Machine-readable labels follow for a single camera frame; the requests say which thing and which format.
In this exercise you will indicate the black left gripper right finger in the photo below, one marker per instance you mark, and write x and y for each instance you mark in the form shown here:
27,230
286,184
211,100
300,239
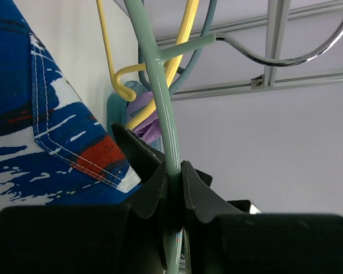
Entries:
223,239

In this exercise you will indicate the aluminium frame post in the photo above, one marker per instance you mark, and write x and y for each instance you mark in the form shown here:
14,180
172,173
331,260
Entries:
275,21

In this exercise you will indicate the blue red white patterned trousers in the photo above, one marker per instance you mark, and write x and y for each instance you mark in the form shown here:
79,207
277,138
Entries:
53,150

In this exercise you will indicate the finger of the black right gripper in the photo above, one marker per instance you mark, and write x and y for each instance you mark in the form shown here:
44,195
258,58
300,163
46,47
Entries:
143,158
200,177

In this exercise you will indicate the mint green plastic hanger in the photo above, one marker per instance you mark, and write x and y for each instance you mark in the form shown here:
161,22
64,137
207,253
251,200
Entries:
155,58

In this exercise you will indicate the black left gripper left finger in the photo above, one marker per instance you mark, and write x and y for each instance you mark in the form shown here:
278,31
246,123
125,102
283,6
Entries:
122,238

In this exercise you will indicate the yellow plastic hanger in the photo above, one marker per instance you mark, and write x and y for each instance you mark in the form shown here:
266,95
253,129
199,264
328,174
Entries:
171,65

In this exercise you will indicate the teal plastic basket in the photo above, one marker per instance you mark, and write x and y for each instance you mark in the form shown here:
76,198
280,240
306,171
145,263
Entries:
120,111

